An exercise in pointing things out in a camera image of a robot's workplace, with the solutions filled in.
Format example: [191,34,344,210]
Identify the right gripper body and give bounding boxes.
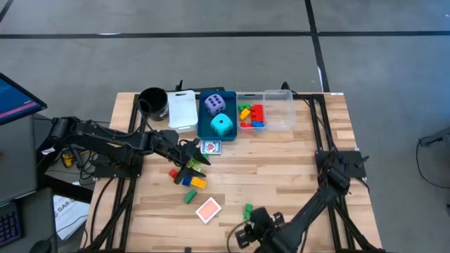
[255,224,293,253]

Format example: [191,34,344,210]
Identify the yellow black tool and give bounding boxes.
[61,153,77,169]

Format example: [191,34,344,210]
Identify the black aluminium frame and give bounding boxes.
[81,79,387,253]

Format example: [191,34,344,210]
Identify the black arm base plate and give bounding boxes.
[314,150,367,179]
[91,154,144,179]

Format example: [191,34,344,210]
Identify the grey floor object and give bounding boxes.
[418,126,450,148]

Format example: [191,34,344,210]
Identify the lime green duplo plate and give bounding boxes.
[188,157,207,176]

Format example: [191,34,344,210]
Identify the large red soft brick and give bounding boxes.
[250,104,264,123]

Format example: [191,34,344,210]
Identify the small green duplo brick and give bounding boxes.
[182,188,198,205]

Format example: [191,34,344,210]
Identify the teal foam die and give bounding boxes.
[210,112,234,137]

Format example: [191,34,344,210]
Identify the black cup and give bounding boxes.
[137,86,169,122]

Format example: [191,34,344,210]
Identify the white printed paper bag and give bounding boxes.
[52,194,91,242]

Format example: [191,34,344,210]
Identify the backlit keyboard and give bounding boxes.
[0,200,25,249]

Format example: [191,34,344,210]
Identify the computer monitor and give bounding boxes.
[0,72,49,127]

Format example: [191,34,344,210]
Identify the white plastic bin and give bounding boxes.
[167,89,200,134]

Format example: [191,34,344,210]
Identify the teal plastic bin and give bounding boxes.
[196,91,239,142]

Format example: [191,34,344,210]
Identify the black computer mouse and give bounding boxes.
[28,240,53,253]

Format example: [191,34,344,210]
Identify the blue playing card deck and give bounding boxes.
[200,140,223,155]

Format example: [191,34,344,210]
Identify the orange white card box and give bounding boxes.
[195,196,223,225]

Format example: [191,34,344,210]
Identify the purple foam die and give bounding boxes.
[204,93,227,117]

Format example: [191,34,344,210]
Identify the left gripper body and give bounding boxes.
[153,129,188,166]

